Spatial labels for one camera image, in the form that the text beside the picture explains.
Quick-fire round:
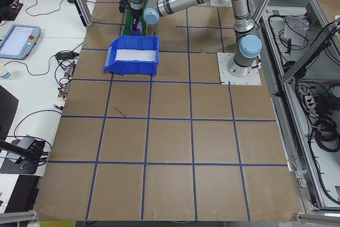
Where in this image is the white power strip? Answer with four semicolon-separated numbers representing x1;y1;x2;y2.
299;85;320;114

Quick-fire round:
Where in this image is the black coiled cable bundle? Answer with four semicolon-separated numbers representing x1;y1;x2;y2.
310;115;340;154

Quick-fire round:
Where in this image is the small electronics circuit board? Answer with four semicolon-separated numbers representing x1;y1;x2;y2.
62;63;77;79
57;80;72;99

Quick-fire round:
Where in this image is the white foam pad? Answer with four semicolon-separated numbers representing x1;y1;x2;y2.
115;48;158;62

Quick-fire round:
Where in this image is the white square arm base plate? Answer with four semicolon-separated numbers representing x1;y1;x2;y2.
209;0;232;7
217;52;262;86

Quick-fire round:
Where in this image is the V-shaped aluminium bar frame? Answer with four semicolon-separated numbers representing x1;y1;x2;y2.
249;0;340;216

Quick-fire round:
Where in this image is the white paper bag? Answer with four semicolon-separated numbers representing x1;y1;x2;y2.
282;15;309;47

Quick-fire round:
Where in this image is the light blue teach pendant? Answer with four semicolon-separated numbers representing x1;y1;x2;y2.
0;24;41;60

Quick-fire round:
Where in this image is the green belt conveyor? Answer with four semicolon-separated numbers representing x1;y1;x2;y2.
122;0;155;37

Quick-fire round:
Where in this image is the black camera stand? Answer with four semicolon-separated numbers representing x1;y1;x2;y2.
0;135;46;176

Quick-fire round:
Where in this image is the black monitor panel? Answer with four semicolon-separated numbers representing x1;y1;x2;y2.
0;85;20;142

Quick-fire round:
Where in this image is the blue plastic storage bin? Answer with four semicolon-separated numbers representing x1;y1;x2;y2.
103;35;161;77

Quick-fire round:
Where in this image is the white paper cup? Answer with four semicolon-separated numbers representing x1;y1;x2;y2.
0;64;13;81

